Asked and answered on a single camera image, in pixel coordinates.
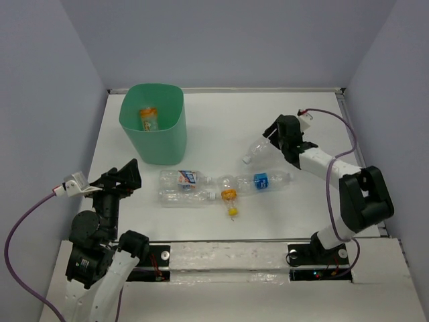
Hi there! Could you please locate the green plastic bin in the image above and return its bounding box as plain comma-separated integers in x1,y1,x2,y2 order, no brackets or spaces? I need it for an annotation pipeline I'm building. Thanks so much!
119,83,187,165

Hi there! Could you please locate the purple cable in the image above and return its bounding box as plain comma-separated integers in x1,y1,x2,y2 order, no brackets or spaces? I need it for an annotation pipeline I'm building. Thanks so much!
3,186,121,322
306,107,361,279

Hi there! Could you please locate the white foam strip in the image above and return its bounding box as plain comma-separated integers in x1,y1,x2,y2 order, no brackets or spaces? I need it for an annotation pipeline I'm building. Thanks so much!
169,241,290,284

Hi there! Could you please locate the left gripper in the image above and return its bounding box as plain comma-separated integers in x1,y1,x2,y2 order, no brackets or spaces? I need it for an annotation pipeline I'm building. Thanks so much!
84,156,143,238

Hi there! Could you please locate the clear bottle yellow cap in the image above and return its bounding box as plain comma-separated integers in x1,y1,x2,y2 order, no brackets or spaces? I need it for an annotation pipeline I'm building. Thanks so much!
217,175,239,217

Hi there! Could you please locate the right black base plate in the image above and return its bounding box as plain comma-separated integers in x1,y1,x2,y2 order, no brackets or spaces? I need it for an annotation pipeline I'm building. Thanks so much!
286,244,353,282

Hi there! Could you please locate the clear bottle orange-blue label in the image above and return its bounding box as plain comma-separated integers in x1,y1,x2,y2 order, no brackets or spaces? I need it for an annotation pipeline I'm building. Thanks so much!
159,170,213,191

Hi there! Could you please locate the clear bottle white cap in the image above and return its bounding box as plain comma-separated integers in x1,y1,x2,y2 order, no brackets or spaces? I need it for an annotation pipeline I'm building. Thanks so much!
241,136,286,165

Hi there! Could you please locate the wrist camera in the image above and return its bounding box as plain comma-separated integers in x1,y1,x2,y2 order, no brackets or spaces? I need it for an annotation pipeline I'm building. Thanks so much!
64,171,89,197
297,109,314,132

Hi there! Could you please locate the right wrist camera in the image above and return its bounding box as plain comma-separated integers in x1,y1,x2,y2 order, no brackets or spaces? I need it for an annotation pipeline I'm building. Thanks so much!
297,109,314,132

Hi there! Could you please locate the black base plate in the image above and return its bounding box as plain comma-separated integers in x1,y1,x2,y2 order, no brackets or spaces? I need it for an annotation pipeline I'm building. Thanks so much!
286,244,353,282
127,244,171,282

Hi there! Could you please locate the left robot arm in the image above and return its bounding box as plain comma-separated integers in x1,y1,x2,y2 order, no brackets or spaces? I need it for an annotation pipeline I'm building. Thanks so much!
62,159,149,321

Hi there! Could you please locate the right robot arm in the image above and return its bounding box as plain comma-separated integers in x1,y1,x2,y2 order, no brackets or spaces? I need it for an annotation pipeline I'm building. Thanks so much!
263,110,394,268

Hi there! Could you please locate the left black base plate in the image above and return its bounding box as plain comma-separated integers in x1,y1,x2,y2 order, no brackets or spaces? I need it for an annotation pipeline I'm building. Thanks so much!
127,244,171,282

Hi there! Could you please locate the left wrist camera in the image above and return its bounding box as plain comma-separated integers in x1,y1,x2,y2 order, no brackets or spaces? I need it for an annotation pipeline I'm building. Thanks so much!
64,171,89,197

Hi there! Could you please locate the orange capped drink bottle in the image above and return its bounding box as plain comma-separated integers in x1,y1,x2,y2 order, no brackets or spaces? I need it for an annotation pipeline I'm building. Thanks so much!
139,107,159,132

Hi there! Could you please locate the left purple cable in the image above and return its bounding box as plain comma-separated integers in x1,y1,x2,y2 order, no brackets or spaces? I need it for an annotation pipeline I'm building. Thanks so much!
3,186,121,322

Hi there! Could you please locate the clear bottle blue label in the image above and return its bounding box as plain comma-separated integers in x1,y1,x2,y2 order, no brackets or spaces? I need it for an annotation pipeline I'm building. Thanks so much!
234,170,296,196

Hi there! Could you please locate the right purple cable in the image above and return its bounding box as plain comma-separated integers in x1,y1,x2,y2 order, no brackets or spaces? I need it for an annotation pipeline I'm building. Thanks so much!
306,107,361,279

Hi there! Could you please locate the clear crushed bottle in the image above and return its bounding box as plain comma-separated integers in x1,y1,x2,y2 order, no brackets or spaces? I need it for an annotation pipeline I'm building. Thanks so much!
158,190,217,208

